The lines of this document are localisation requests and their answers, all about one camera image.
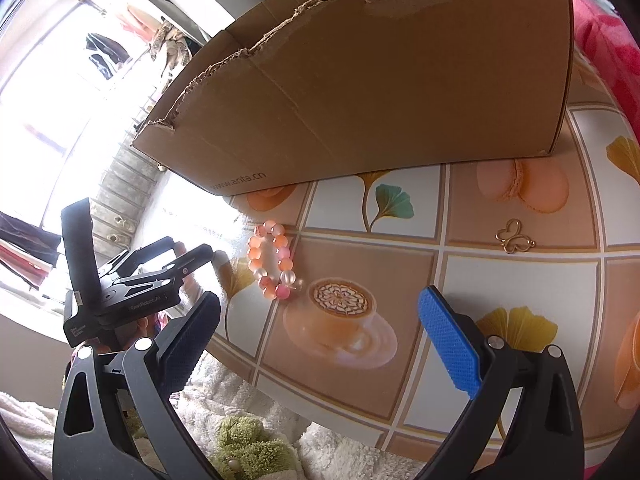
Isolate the patterned tablecloth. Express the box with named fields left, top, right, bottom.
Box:
left=208, top=58, right=639, bottom=466

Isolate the gold butterfly outline charm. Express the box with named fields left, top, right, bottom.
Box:
left=495, top=219, right=537, bottom=255

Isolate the brown cardboard box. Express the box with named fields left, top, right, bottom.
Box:
left=134, top=0, right=573, bottom=196

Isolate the pink bead bracelet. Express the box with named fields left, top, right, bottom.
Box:
left=246, top=219, right=302, bottom=302

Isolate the left hand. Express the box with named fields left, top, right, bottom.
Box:
left=74, top=242, right=202, bottom=361

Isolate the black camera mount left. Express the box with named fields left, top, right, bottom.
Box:
left=61, top=198, right=102, bottom=324

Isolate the pink fleece blanket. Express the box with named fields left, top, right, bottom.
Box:
left=573, top=0, right=640, bottom=138

